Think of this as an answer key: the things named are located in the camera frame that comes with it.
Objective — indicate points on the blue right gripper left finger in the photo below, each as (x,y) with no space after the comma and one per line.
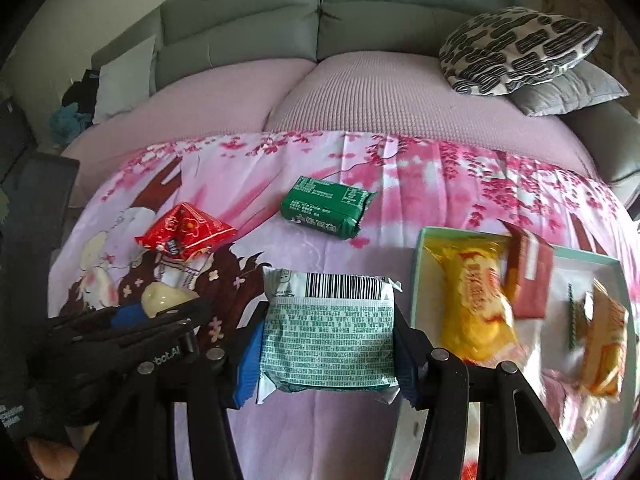
(241,370)

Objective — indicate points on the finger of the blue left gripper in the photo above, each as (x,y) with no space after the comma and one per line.
(128,316)

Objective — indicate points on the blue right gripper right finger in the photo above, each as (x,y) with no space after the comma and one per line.
(415,369)

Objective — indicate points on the yellow bread snack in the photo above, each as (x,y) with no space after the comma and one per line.
(477,320)

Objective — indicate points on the light green barcode snack pack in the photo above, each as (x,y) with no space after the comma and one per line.
(328,331)

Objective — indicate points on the red brown wafer packet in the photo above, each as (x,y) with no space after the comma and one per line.
(529,266)

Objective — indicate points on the pink barcode snack pack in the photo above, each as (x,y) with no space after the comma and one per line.
(573,411)

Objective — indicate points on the orange yellow chip bag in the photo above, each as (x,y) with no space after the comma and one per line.
(604,362)

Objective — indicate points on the green round cookie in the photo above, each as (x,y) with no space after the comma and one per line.
(580,313)

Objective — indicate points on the person's hand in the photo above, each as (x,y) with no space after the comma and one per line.
(56,460)

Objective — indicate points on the small white round pastry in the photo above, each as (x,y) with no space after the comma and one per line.
(159,297)

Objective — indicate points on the pink cartoon print blanket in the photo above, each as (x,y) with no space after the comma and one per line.
(241,180)

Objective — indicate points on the red triangular snack pack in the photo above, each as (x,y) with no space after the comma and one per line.
(185,232)

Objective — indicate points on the dark green snack pack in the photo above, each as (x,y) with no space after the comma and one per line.
(328,207)

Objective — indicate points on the white tray with green rim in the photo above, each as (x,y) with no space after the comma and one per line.
(601,451)

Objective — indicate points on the teal cloth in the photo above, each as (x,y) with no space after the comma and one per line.
(67,123)

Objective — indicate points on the light grey cushion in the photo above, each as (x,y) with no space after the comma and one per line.
(125,82)

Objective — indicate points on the pink knitted sofa cover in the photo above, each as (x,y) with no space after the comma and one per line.
(376,92)

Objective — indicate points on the grey sofa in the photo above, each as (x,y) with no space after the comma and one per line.
(193,36)

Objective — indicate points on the black white patterned pillow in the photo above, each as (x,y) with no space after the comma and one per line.
(497,53)

